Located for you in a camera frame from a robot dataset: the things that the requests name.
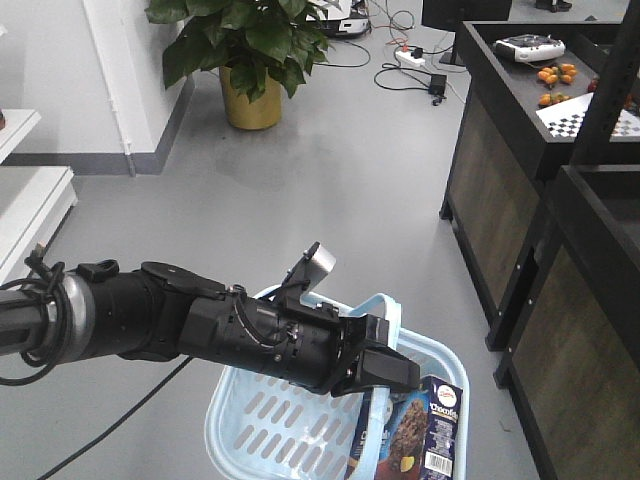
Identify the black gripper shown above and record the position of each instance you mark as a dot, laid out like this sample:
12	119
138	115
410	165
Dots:
314	348

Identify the blue chocolate cookie box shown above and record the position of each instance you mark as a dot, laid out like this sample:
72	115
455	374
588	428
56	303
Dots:
420	432

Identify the light blue shopping basket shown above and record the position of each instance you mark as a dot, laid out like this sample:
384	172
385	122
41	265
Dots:
260	427

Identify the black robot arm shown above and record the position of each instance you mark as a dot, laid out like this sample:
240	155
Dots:
160	311

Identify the wooden black-framed display stand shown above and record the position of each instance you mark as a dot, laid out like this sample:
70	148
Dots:
504	157

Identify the black power brick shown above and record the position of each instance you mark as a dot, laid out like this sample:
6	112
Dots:
437	85

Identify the white power strip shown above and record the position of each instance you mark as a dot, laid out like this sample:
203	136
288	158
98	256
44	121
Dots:
407	58

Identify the orange fruit cluster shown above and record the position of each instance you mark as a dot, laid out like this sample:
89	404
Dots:
562	74
550	99

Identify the large potted green plant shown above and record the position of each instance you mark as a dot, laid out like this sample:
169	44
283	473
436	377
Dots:
260	48

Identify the white game controller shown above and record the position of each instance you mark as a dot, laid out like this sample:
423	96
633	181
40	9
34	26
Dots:
529	48

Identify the left white shelf unit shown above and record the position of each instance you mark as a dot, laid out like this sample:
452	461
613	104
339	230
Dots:
34	199

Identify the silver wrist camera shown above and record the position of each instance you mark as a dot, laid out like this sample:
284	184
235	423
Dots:
314	265

